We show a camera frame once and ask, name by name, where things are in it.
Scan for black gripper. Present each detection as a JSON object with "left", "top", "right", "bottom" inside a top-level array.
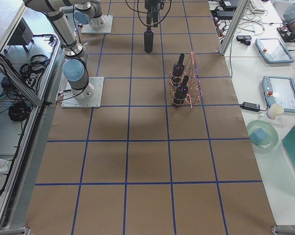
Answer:
[{"left": 144, "top": 0, "right": 165, "bottom": 29}]

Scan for dark wine bottle being moved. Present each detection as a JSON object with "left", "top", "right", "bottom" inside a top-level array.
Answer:
[{"left": 144, "top": 26, "right": 154, "bottom": 53}]

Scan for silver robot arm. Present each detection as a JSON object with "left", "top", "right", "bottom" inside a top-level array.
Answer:
[
  {"left": 73, "top": 0, "right": 165, "bottom": 33},
  {"left": 24, "top": 0, "right": 94, "bottom": 100}
]

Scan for dark wine bottle in basket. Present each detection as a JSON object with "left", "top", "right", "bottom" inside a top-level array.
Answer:
[{"left": 172, "top": 53, "right": 184, "bottom": 87}]

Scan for far blue teach pendant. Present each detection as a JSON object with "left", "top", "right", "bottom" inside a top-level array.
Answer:
[{"left": 255, "top": 38, "right": 295, "bottom": 64}]

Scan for blue teach pendant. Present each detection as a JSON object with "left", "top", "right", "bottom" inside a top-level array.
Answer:
[
  {"left": 255, "top": 38, "right": 295, "bottom": 64},
  {"left": 262, "top": 76, "right": 295, "bottom": 113}
]

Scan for black power brick on table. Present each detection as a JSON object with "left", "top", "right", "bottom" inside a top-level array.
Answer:
[{"left": 240, "top": 102, "right": 260, "bottom": 112}]

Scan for grey box with vents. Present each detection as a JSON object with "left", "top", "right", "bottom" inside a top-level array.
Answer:
[{"left": 4, "top": 18, "right": 34, "bottom": 52}]

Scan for near blue teach pendant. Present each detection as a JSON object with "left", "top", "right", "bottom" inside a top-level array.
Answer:
[{"left": 262, "top": 76, "right": 295, "bottom": 113}]

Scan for white paper cup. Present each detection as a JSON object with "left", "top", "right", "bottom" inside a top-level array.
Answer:
[{"left": 266, "top": 103, "right": 284, "bottom": 119}]

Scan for blue foam cube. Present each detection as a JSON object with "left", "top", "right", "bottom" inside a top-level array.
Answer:
[{"left": 249, "top": 128, "right": 268, "bottom": 144}]

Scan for green glass plate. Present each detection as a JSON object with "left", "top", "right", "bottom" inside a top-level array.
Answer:
[{"left": 247, "top": 120, "right": 279, "bottom": 149}]

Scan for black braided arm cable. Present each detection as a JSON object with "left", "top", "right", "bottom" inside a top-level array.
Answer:
[{"left": 124, "top": 0, "right": 172, "bottom": 27}]

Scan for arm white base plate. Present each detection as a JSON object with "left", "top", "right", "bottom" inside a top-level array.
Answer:
[
  {"left": 81, "top": 15, "right": 113, "bottom": 34},
  {"left": 61, "top": 77, "right": 104, "bottom": 108}
]

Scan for copper wire wine basket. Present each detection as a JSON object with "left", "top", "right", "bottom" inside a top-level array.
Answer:
[{"left": 169, "top": 51, "right": 203, "bottom": 107}]

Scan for aluminium frame post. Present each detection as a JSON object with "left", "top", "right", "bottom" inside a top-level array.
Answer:
[{"left": 219, "top": 0, "right": 249, "bottom": 56}]

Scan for coiled black cables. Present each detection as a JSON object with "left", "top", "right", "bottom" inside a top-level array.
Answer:
[{"left": 8, "top": 100, "right": 30, "bottom": 123}]

